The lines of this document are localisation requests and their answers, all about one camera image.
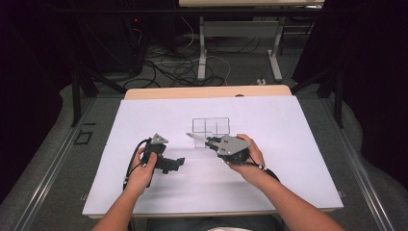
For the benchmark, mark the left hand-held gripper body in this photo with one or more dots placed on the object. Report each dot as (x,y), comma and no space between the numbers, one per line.
(154,150)

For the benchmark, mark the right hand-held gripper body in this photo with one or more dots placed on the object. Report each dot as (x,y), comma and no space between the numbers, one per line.
(233,147)

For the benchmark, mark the clear acrylic pen holder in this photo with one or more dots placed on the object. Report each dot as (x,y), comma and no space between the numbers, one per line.
(208,126)

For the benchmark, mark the person's left hand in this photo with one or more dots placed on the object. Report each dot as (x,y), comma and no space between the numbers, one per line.
(141,176)

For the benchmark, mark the person's right hand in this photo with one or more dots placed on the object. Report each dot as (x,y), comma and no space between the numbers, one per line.
(253,166)

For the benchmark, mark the white table cover sheet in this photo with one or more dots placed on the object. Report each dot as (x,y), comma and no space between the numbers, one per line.
(211,192)

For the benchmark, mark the white power plug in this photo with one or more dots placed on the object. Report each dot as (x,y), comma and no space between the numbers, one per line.
(261,81)

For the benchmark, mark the black metal stand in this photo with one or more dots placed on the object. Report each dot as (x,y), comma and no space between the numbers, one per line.
(333,86)
(80,89)

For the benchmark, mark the black computer tower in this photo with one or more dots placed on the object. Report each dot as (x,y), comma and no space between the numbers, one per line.
(128,38)

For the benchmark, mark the white desk with metal legs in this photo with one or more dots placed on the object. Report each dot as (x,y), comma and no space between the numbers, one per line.
(243,29)

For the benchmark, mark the metal floor rail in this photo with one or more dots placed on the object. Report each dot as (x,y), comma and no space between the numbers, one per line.
(356,173)
(45,179)

